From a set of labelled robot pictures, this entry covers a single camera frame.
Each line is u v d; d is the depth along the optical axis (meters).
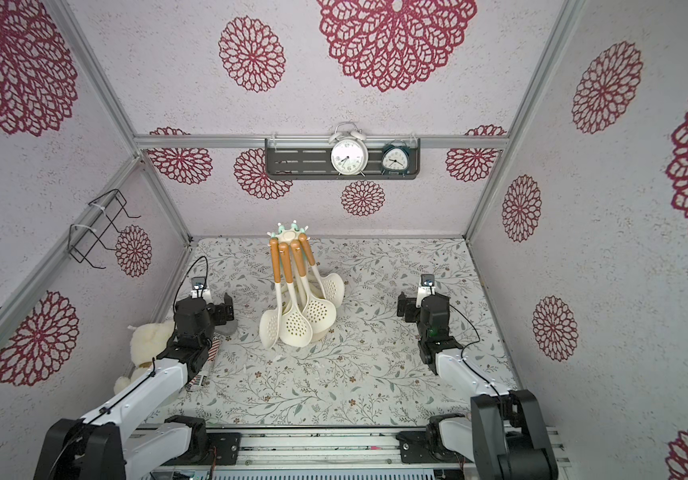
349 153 0.88
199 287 0.71
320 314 0.87
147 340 0.83
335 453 0.73
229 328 0.92
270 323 0.84
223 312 0.80
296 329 0.83
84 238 0.73
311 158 0.93
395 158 0.90
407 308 0.79
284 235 0.67
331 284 0.92
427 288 0.74
